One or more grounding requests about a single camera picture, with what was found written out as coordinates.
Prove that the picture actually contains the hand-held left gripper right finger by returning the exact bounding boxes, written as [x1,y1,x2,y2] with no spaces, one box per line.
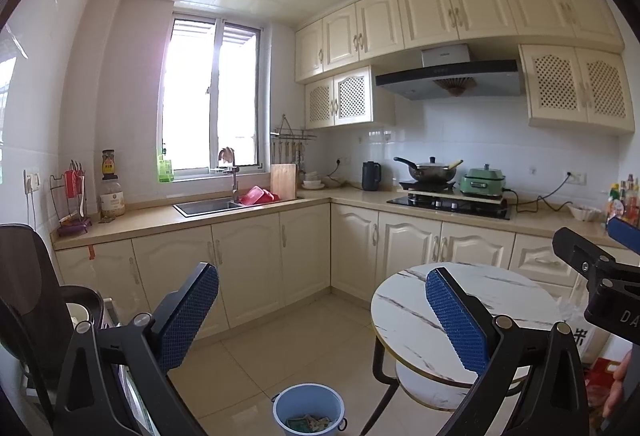
[425,266,591,436]

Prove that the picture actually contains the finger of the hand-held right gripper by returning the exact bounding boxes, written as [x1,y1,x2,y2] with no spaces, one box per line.
[607,216,640,249]
[552,227,640,279]

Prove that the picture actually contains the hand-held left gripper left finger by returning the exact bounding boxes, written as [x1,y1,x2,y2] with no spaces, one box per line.
[52,262,221,436]

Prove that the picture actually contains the blue plastic bucket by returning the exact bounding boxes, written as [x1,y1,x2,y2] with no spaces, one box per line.
[272,383,348,436]

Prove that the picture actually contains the person's right hand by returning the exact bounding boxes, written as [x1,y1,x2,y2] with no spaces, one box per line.
[602,348,633,419]

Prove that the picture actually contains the group of condiment bottles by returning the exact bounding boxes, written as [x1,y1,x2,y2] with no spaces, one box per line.
[605,173,640,224]

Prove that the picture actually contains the white bowl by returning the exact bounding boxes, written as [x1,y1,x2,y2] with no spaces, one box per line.
[570,204,604,221]

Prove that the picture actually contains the white rice bag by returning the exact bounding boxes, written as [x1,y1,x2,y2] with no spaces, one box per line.
[557,301,613,364]

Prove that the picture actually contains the round marble table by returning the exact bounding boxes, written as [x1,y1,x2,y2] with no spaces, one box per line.
[360,262,563,436]

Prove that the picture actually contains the red printed packaging bag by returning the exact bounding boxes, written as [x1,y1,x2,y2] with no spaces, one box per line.
[585,356,621,412]

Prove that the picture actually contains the cream base cabinets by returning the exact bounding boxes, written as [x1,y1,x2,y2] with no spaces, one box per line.
[52,196,616,342]

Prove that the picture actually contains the steel kitchen sink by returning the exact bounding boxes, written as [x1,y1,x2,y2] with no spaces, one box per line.
[172,198,246,218]

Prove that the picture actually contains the black gas stove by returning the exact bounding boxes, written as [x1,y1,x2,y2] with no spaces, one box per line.
[386,193,513,221]

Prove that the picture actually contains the green electric grill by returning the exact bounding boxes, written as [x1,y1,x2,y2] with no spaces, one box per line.
[459,163,508,197]

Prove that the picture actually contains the light wooden stove board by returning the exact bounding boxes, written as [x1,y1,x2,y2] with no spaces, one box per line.
[398,186,503,203]

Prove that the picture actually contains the red plastic basin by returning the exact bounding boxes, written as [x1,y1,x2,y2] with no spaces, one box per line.
[239,186,281,207]

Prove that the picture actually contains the clear oil jug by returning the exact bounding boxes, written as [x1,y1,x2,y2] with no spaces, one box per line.
[100,178,126,218]

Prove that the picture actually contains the steel kitchen faucet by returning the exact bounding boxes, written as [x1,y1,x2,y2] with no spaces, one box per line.
[218,147,242,201]

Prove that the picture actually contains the black frying pan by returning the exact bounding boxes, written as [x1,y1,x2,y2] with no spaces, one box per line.
[393,156,461,184]

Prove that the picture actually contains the wooden cutting board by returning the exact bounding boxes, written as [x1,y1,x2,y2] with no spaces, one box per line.
[270,163,299,201]

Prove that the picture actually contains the dark mesh chair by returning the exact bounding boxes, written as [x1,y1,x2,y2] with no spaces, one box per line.
[0,223,121,436]

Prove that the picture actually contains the black kettle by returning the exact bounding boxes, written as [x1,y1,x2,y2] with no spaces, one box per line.
[361,161,383,193]

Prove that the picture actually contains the red utensil holder rack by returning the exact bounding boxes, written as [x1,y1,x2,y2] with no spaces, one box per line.
[49,160,94,237]

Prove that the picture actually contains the brown folding fan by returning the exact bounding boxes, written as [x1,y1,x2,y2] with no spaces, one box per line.
[432,78,473,97]

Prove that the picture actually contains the hanging utensil rack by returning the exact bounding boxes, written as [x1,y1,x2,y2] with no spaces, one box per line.
[270,114,318,167]

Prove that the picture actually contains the kitchen window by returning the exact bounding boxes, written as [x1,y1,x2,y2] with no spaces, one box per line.
[157,13,263,181]

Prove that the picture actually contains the grey range hood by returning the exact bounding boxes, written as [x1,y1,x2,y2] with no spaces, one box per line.
[375,43,523,101]

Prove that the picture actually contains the black power cable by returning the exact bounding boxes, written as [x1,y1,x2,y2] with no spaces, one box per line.
[502,173,573,215]

